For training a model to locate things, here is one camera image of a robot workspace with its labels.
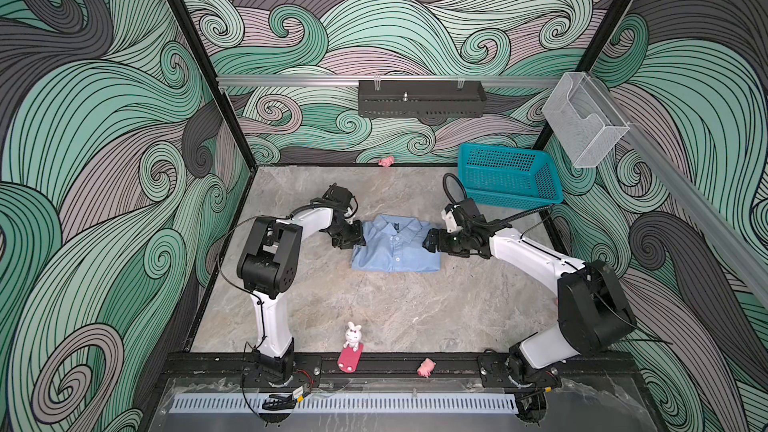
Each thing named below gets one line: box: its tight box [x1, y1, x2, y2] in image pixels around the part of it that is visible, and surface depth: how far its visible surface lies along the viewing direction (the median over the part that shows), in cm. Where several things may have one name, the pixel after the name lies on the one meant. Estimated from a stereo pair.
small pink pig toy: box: [417, 358, 437, 379], surface depth 74 cm
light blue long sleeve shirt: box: [351, 215, 441, 272], surface depth 92 cm
